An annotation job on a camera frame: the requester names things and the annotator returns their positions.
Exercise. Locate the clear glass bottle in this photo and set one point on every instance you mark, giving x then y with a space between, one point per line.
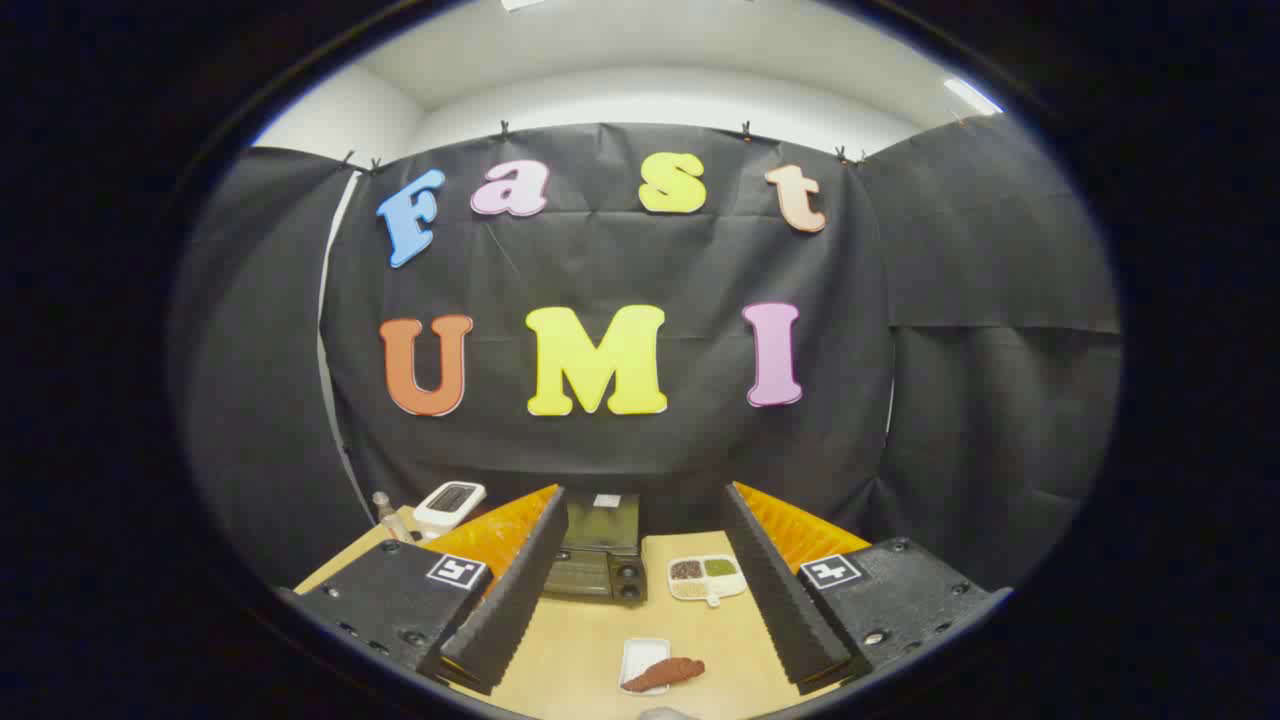
384 512

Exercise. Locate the reddish brown meat piece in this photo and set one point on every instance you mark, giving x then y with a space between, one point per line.
665 673

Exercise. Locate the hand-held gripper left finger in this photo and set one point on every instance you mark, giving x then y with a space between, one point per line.
520 585

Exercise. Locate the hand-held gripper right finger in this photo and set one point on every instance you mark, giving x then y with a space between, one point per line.
770 585

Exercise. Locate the small white rectangular tray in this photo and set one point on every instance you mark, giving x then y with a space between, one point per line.
640 655

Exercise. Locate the white bread toaster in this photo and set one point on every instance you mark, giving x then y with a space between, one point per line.
440 515

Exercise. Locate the black toaster oven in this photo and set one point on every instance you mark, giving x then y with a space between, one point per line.
600 575

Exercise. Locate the white divided spice dish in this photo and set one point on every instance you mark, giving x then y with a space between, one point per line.
705 580

